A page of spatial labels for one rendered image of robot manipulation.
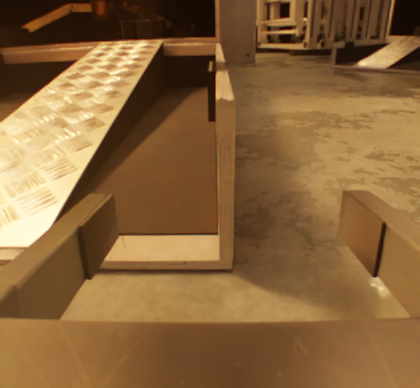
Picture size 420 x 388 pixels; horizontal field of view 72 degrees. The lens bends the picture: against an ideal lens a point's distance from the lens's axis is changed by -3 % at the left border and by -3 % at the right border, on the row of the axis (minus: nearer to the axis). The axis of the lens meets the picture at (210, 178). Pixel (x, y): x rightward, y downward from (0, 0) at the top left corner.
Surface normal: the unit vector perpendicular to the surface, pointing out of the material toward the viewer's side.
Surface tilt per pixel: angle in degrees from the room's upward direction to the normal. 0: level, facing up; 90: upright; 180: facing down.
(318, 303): 0
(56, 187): 12
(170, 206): 2
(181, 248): 2
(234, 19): 90
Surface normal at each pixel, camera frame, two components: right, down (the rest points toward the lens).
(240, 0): 0.36, 0.39
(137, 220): -0.03, -0.89
